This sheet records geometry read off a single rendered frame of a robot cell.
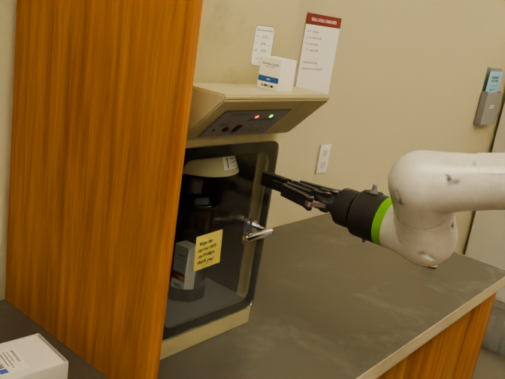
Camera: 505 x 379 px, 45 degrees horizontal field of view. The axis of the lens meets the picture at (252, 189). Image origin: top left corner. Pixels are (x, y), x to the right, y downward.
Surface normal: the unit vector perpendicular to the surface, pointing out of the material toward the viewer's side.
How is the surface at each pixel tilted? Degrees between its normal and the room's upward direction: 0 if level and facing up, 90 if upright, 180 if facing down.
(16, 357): 0
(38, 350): 0
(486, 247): 90
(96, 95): 90
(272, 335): 0
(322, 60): 90
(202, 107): 90
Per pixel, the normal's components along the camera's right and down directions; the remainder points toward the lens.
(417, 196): -0.38, 0.38
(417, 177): -0.32, -0.18
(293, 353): 0.14, -0.95
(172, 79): -0.64, 0.11
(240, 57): 0.75, 0.29
